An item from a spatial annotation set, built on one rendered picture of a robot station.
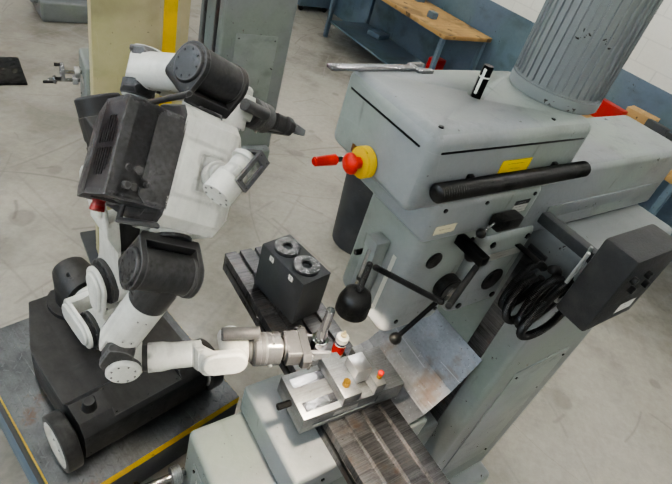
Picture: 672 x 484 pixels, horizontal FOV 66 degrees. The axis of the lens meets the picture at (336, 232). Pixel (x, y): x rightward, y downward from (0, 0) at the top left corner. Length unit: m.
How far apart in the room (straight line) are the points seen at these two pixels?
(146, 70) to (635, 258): 1.12
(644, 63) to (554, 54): 4.41
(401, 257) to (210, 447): 0.88
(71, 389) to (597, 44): 1.80
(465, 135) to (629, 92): 4.72
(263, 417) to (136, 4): 1.78
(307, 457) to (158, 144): 0.96
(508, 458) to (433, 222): 2.12
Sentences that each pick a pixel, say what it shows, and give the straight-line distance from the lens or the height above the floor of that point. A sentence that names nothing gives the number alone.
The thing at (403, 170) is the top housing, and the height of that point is 1.80.
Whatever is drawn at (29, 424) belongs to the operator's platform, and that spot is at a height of 0.40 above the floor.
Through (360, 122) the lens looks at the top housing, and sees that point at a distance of 0.98.
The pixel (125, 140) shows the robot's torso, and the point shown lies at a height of 1.67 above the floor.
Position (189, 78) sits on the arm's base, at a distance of 1.14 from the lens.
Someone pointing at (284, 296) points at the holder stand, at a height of 0.99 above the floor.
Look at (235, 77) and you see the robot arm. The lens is 1.20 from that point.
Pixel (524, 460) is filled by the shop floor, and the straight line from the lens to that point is 3.03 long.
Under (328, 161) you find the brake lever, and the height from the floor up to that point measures 1.70.
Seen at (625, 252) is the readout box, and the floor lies 1.72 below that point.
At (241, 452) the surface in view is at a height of 0.72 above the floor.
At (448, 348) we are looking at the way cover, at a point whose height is 1.03.
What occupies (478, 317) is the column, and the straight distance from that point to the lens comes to 1.66.
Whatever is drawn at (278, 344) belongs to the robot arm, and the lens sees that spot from 1.37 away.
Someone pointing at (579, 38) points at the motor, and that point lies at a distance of 1.15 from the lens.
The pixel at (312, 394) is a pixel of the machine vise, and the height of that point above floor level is 0.99.
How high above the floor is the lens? 2.21
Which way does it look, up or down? 36 degrees down
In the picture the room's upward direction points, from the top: 18 degrees clockwise
